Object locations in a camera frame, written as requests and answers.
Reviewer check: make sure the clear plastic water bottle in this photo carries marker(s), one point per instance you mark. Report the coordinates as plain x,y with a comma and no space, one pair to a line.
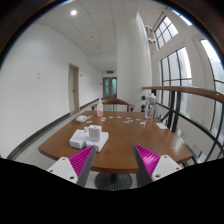
150,103

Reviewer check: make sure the white round pillar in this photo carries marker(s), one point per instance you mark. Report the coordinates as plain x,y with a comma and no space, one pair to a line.
134,69

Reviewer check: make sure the white paper card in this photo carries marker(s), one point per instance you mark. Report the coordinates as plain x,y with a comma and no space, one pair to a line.
161,126

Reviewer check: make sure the double glass door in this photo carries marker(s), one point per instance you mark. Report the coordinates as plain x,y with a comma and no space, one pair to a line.
109,87

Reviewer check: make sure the white charger cube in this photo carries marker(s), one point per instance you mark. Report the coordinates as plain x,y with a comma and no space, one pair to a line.
95,132

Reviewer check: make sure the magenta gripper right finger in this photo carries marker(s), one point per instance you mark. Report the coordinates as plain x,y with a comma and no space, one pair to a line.
153,167

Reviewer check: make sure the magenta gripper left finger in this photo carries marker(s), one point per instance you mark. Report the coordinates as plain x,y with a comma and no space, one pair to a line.
76,168

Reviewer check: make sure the small white box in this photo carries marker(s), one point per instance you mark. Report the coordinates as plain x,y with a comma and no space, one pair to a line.
78,139

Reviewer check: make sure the round ceiling light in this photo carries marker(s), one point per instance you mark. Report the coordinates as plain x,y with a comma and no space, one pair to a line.
73,12

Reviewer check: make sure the green exit sign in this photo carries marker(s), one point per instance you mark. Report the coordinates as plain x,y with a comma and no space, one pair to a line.
110,71

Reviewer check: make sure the clear spray bottle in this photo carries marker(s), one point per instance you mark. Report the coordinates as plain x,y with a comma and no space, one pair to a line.
100,108

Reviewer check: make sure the beige side door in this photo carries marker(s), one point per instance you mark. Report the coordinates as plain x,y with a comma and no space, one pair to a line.
73,88

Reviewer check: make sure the white power strip box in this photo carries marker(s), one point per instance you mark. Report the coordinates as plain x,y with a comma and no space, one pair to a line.
98,144

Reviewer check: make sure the round wooden table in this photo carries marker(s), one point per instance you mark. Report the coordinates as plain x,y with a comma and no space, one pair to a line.
115,162

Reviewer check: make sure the white computer mouse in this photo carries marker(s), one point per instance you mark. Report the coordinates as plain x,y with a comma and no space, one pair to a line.
81,118

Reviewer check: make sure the wooden handrail with black railing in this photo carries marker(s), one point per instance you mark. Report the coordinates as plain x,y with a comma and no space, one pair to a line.
195,116

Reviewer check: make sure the wooden chair back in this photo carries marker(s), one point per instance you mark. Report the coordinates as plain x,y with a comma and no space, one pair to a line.
113,102

